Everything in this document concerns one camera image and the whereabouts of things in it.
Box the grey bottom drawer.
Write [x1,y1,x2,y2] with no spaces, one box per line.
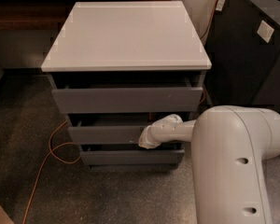
[80,143,185,166]

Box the dark wooden bench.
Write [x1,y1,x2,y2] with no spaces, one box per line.
[0,0,170,31]

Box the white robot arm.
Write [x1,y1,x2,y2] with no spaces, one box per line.
[138,105,280,224]

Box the black bin cabinet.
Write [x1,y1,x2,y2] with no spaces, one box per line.
[205,0,280,112]

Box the orange cable on floor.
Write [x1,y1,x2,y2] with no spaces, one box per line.
[21,120,82,224]

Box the white tag on cable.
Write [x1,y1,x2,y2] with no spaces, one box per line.
[216,0,226,11]

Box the grey drawer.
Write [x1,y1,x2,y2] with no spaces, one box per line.
[50,78,203,114]
[80,143,185,166]
[68,113,168,145]

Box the white label on bin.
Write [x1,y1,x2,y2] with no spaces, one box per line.
[257,21,274,43]

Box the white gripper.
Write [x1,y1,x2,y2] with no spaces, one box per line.
[138,126,161,149]

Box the grey top drawer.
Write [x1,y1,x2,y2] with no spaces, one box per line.
[50,78,203,114]

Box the grey drawer cabinet white top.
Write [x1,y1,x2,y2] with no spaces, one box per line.
[41,1,211,168]

